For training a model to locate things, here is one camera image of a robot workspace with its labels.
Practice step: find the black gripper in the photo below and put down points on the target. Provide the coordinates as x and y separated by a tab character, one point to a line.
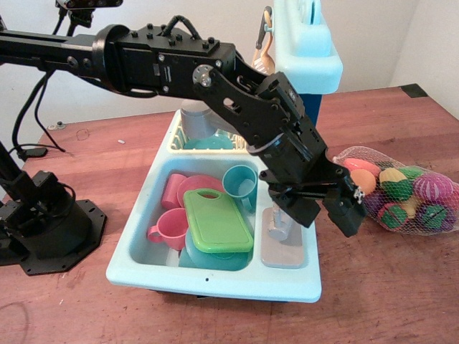
299	171

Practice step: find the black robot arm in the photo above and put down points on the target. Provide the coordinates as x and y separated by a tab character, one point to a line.
264	109

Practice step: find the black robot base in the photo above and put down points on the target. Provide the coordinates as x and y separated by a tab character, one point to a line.
44	228

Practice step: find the grey toy faucet lever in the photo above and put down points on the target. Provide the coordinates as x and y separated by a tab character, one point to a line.
279	224

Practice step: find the teal plastic cup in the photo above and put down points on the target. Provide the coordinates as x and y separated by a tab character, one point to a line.
240	182

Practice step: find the net bag of toy food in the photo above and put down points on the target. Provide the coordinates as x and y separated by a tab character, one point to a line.
400	198

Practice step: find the green plastic cutting board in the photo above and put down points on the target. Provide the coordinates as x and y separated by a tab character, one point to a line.
215	222

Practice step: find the light blue toy sink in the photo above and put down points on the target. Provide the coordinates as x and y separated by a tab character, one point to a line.
137	262

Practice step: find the teal plate in rack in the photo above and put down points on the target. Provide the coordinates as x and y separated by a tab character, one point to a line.
214	142

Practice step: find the pink plastic plate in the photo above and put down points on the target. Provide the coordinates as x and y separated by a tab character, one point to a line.
196	182

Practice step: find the teal plastic plate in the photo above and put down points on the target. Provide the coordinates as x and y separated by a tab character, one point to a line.
191	257

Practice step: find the pink plastic cup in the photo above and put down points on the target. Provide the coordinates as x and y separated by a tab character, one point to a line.
171	228

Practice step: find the orange toy spatula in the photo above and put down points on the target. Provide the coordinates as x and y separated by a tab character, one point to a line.
262	61

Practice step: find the grey plastic pot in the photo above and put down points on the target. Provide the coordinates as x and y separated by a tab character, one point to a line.
196	119

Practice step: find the pink cup upper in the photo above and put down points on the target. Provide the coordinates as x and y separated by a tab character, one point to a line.
169	199

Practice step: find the cream dish rack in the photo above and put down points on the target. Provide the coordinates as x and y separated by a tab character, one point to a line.
177	138

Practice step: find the black table corner bracket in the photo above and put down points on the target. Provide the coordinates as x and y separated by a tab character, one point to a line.
413	90

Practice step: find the overhead camera mount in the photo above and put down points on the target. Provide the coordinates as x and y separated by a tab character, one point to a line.
80	12

